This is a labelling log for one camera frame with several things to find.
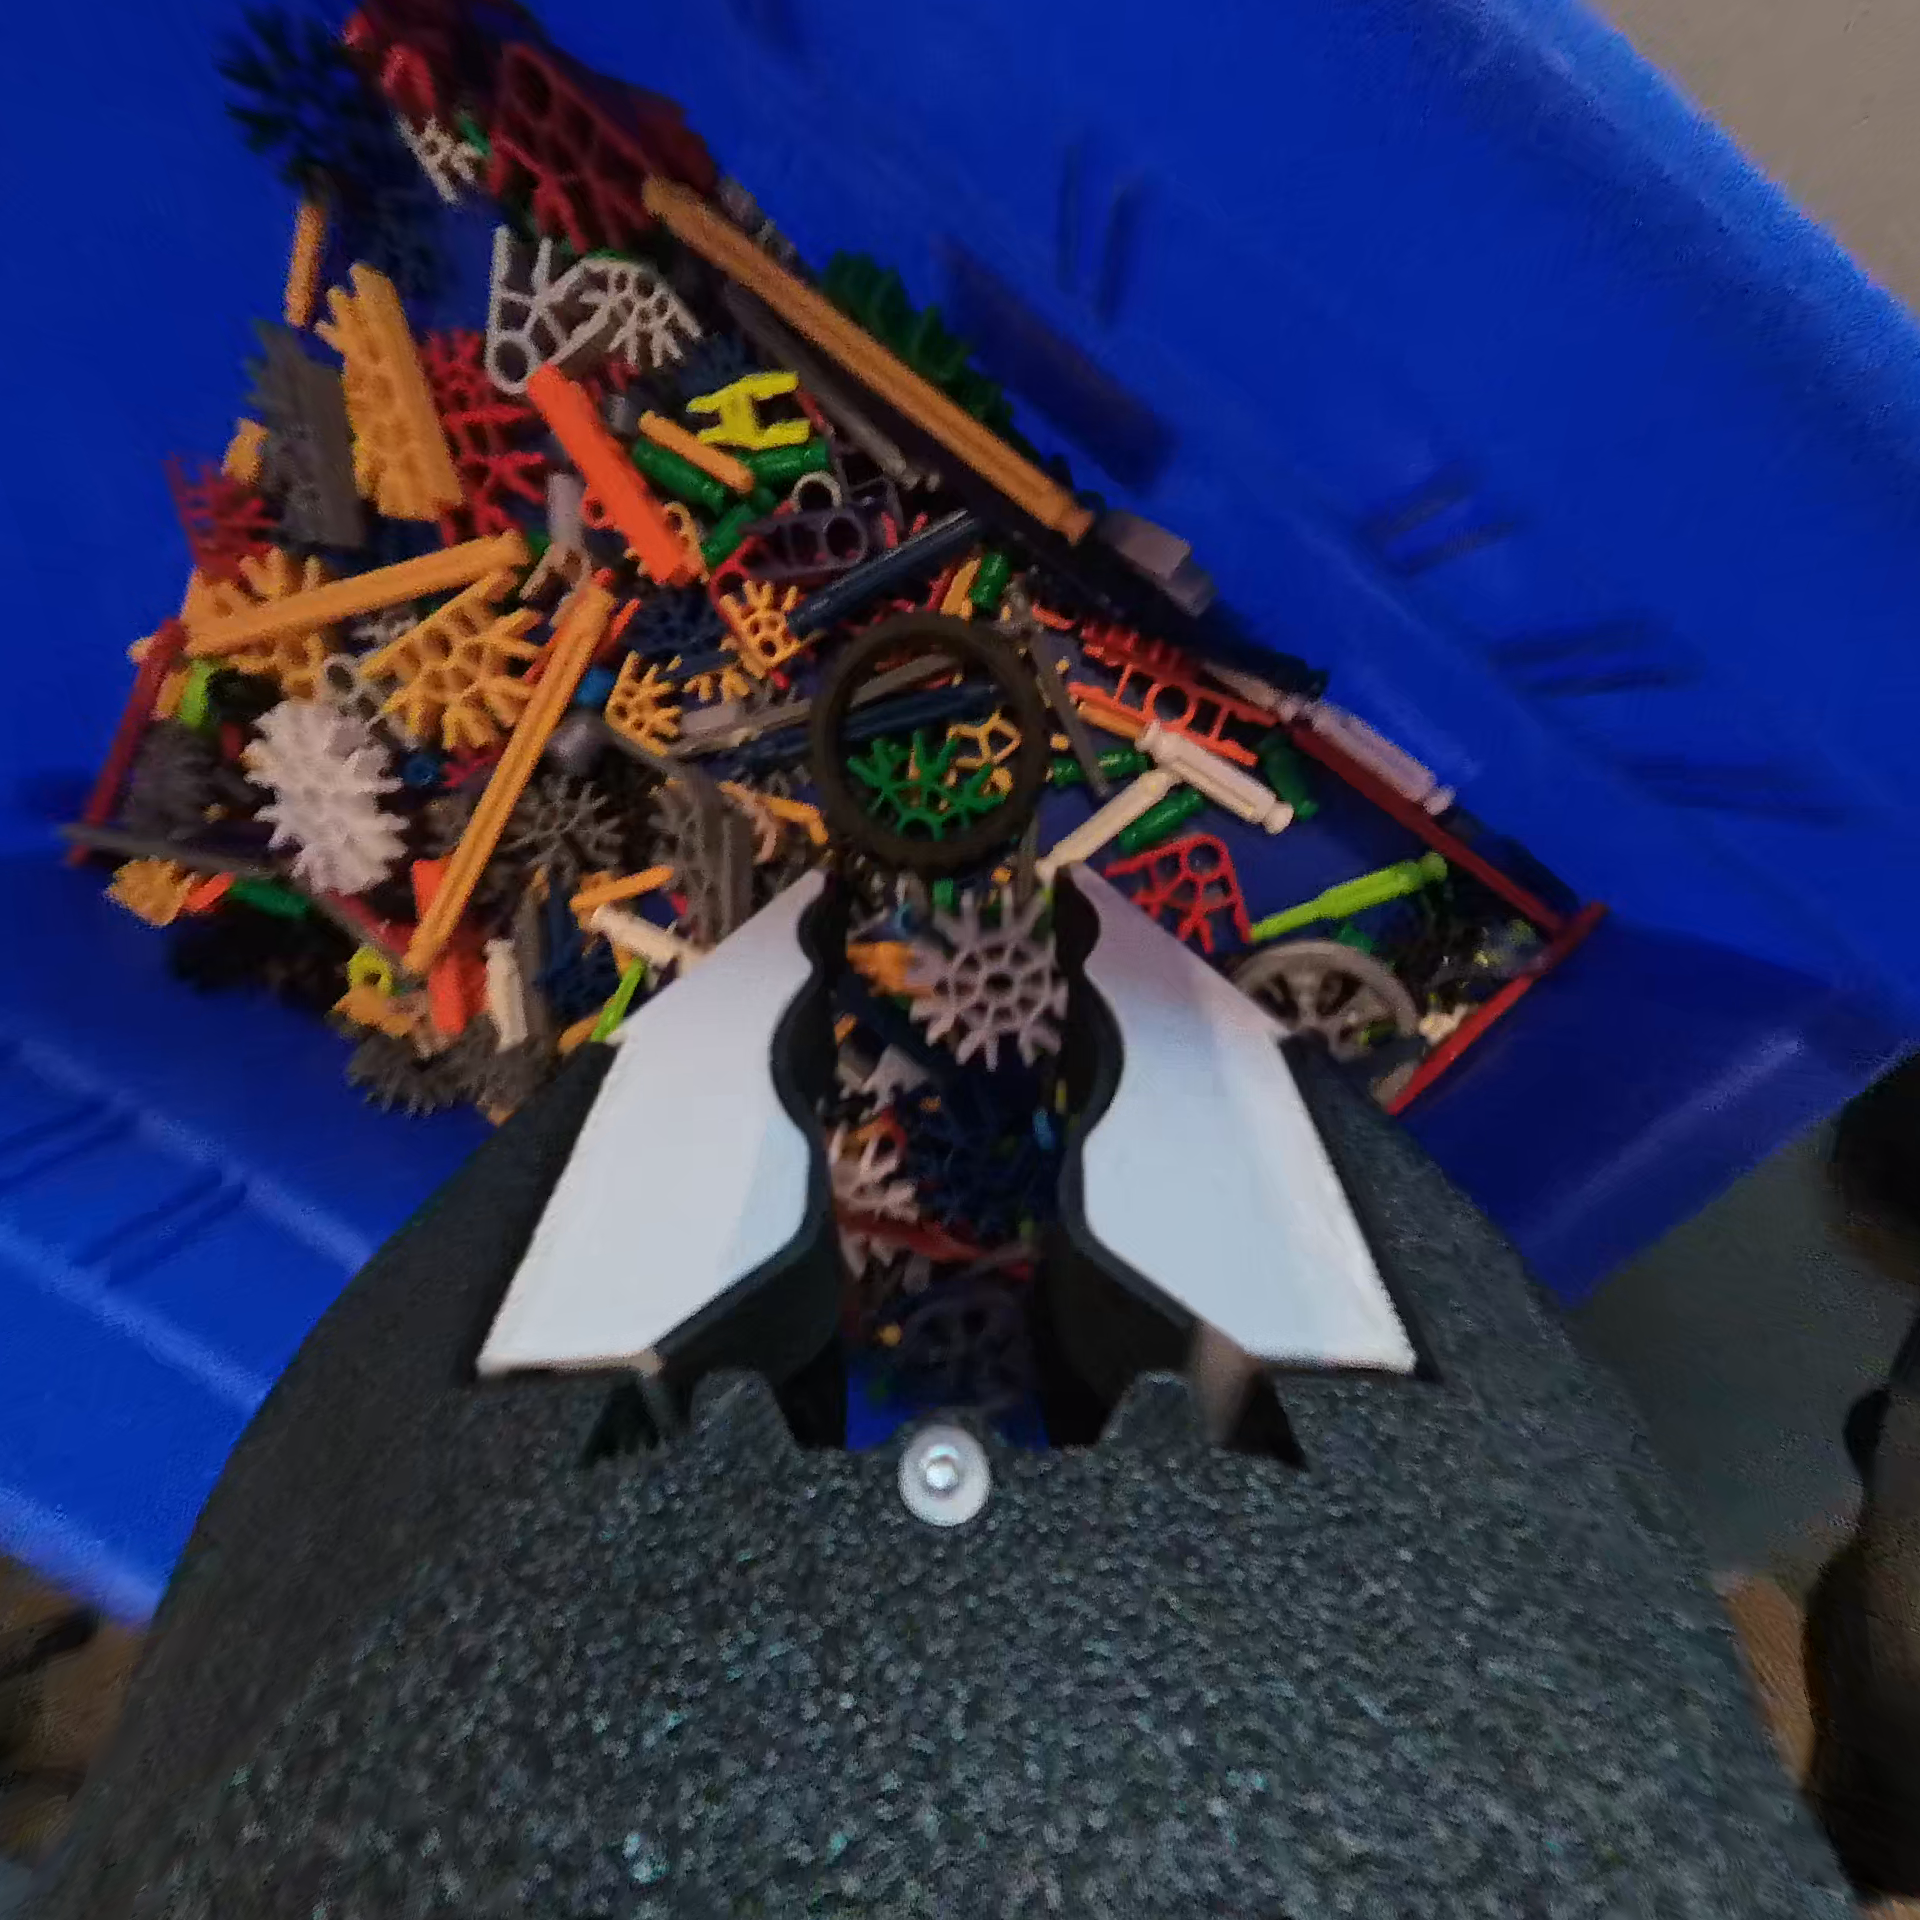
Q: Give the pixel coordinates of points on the dark round object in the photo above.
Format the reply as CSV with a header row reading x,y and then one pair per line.
x,y
1874,1651

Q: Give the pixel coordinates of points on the pile of toy pieces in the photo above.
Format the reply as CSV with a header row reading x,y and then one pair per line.
x,y
450,660

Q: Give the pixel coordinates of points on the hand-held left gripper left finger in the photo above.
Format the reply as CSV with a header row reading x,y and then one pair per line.
x,y
662,1201

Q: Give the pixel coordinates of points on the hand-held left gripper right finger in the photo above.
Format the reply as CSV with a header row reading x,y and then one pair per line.
x,y
1244,1201

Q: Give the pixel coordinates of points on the blue bin with square tag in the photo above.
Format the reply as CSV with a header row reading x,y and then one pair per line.
x,y
1350,225

